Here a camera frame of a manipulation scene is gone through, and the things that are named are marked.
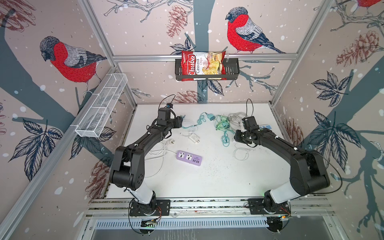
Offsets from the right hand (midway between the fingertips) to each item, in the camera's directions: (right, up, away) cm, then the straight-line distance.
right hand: (234, 138), depth 91 cm
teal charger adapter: (-13, +14, +19) cm, 27 cm away
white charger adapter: (-26, 0, +6) cm, 26 cm away
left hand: (-35, +13, 0) cm, 38 cm away
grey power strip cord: (+6, +13, +18) cm, 23 cm away
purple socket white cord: (-47, -9, +1) cm, 48 cm away
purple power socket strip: (-28, -11, -3) cm, 31 cm away
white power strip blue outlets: (+26, +7, +12) cm, 29 cm away
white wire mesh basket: (-76, +20, -14) cm, 79 cm away
